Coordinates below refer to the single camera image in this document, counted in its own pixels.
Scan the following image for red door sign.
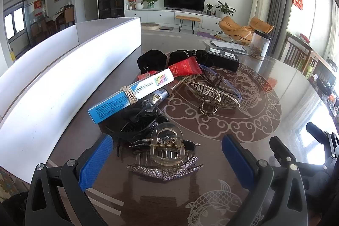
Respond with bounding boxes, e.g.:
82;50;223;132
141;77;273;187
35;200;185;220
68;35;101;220
34;0;46;17

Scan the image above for tan rubber band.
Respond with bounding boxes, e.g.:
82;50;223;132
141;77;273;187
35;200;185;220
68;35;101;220
120;86;139;105

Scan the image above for large leafy potted plant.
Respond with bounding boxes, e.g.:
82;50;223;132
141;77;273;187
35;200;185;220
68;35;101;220
215;0;236;17

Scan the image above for wooden bench with metal legs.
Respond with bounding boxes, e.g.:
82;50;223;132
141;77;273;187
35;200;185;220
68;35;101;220
175;15;201;32

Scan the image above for white television cabinet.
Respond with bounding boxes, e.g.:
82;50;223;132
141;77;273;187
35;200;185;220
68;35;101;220
124;9;226;34

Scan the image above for patterned cloth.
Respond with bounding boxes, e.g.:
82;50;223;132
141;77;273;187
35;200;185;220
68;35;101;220
0;166;28;202

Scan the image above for black studded velvet scrunchie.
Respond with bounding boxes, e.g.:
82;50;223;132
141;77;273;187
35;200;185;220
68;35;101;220
137;49;170;74

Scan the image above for blue and white carton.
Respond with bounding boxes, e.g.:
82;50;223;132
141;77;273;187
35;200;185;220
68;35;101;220
88;72;176;124

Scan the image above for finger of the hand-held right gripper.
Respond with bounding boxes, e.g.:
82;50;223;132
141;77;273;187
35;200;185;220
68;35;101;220
306;122;339;160
269;136;305;164

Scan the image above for clear plastic hair claw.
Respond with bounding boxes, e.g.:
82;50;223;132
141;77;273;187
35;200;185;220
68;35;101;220
132;122;190;167

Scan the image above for plain black velvet scrunchie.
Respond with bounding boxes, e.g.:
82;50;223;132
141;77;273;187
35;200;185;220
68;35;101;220
193;49;214;68

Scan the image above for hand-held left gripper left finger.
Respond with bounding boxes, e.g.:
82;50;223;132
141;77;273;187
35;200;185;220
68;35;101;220
25;133;114;226

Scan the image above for small red packet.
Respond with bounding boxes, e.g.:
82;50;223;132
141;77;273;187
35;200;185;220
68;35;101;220
138;71;157;81

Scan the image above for orange lounge chair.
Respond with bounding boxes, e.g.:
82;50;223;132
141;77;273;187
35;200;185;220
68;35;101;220
247;17;274;41
215;16;251;43

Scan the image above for gold silver cosmetic tube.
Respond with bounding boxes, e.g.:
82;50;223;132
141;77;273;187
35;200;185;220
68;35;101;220
140;80;187;113

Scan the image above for silver rhinestone hair clip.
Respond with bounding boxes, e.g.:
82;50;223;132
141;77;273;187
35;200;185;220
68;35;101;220
126;156;204;181

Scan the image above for clear jar with black lid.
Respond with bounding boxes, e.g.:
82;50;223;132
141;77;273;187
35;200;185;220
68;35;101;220
250;30;272;60

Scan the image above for gold rhinestone hair claw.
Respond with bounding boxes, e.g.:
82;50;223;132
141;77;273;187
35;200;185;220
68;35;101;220
189;82;241;117

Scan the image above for blue framed glasses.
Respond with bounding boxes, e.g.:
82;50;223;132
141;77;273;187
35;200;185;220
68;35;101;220
199;64;243;103

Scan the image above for cluttered wooden side table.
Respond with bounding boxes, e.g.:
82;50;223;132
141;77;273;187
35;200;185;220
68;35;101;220
307;53;339;116

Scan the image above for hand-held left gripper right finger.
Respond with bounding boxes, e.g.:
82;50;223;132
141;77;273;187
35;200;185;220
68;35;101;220
222;134;311;226

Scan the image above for black pearl chain scrunchie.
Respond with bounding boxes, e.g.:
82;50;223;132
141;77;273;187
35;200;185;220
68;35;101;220
168;49;195;68

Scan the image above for round beige floor cushion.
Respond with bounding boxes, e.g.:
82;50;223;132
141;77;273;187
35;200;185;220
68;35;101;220
141;23;161;31

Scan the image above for black rhinestone barrette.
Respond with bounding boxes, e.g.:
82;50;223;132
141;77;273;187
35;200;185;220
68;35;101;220
128;136;202;150

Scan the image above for black hair claw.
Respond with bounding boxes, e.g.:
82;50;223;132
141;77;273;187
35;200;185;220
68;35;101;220
104;107;170;158

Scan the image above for large red packet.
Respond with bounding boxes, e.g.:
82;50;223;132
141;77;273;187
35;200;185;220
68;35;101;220
167;57;203;77

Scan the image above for black labelled box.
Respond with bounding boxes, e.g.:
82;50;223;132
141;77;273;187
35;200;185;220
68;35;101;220
205;47;240;72

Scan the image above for glass-topped patterned desktop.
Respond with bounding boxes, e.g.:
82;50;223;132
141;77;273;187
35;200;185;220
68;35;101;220
48;30;339;226

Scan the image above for dark wooden slatted chair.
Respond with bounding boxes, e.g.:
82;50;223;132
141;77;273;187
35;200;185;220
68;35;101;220
283;33;315;69

